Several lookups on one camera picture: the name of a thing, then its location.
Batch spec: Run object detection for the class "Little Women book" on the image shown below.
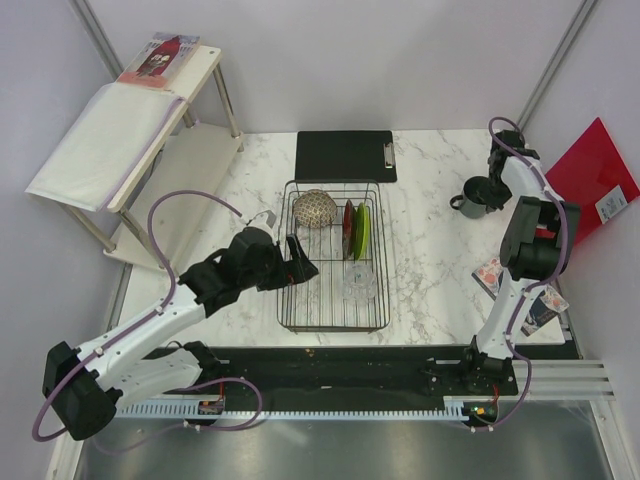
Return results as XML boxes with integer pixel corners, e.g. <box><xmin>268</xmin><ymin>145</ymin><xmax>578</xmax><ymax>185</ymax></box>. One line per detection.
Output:
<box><xmin>472</xmin><ymin>257</ymin><xmax>569</xmax><ymax>337</ymax></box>

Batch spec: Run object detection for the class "patterned ceramic bowl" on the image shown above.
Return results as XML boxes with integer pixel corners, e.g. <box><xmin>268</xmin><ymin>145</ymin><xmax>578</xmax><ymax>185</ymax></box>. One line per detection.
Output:
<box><xmin>293</xmin><ymin>189</ymin><xmax>337</xmax><ymax>228</ymax></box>

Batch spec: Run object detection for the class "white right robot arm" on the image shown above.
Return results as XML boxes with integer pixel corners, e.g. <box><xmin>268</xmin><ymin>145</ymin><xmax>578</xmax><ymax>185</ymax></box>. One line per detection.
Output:
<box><xmin>455</xmin><ymin>128</ymin><xmax>581</xmax><ymax>394</ymax></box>

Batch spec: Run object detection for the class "black clipboard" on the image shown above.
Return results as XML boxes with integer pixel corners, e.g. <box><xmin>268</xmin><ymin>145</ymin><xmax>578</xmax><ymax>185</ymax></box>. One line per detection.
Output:
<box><xmin>294</xmin><ymin>130</ymin><xmax>398</xmax><ymax>183</ymax></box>

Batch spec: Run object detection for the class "white slotted cable duct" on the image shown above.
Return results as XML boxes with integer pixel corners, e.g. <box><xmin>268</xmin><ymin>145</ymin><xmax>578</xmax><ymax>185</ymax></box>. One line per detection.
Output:
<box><xmin>116</xmin><ymin>395</ymin><xmax>469</xmax><ymax>421</ymax></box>

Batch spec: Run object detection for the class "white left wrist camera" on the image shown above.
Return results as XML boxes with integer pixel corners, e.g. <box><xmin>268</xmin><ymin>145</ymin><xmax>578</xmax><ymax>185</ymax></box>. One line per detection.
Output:
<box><xmin>246</xmin><ymin>210</ymin><xmax>277</xmax><ymax>235</ymax></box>

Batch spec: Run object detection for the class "red illustrated book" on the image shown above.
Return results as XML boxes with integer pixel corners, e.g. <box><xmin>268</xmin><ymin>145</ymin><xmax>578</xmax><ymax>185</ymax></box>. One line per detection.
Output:
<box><xmin>117</xmin><ymin>32</ymin><xmax>201</xmax><ymax>90</ymax></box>

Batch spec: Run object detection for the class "dark green mug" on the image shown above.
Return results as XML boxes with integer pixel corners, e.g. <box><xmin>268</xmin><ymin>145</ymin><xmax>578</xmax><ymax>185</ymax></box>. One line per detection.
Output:
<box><xmin>449</xmin><ymin>176</ymin><xmax>489</xmax><ymax>219</ymax></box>

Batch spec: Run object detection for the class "clear glass tumbler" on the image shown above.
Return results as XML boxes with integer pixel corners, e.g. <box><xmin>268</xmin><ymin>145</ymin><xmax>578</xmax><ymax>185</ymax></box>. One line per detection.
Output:
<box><xmin>342</xmin><ymin>263</ymin><xmax>377</xmax><ymax>301</ymax></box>

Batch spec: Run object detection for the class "dark wire dish rack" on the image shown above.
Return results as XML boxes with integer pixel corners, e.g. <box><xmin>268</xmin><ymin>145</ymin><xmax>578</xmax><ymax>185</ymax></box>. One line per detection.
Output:
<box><xmin>278</xmin><ymin>180</ymin><xmax>390</xmax><ymax>333</ymax></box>

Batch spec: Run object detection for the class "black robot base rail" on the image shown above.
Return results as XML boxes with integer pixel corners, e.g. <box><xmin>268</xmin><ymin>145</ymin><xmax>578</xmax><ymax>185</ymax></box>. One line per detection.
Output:
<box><xmin>183</xmin><ymin>341</ymin><xmax>519</xmax><ymax>410</ymax></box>

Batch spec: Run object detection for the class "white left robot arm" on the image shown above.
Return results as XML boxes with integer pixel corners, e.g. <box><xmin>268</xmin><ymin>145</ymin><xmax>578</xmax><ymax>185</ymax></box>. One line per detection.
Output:
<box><xmin>42</xmin><ymin>226</ymin><xmax>319</xmax><ymax>441</ymax></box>

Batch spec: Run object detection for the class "red folder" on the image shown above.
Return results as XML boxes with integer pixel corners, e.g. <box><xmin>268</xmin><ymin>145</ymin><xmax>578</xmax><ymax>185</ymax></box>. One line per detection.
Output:
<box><xmin>546</xmin><ymin>118</ymin><xmax>639</xmax><ymax>244</ymax></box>

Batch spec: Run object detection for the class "lime green plate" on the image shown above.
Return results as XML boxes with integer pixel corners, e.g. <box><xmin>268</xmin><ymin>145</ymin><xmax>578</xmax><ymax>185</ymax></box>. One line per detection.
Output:
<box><xmin>353</xmin><ymin>202</ymin><xmax>370</xmax><ymax>260</ymax></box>

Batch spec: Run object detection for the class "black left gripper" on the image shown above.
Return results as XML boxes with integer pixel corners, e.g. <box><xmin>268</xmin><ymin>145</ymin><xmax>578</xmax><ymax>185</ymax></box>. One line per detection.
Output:
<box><xmin>240</xmin><ymin>234</ymin><xmax>318</xmax><ymax>292</ymax></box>

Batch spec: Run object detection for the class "white two-tier shelf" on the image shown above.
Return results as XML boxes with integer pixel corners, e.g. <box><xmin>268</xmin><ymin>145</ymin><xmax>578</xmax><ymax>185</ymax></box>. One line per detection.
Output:
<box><xmin>62</xmin><ymin>45</ymin><xmax>243</xmax><ymax>271</ymax></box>

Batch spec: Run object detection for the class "red floral plate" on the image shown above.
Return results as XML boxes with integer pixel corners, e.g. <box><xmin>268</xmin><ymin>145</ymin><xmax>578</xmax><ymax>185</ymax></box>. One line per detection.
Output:
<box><xmin>342</xmin><ymin>200</ymin><xmax>356</xmax><ymax>260</ymax></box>

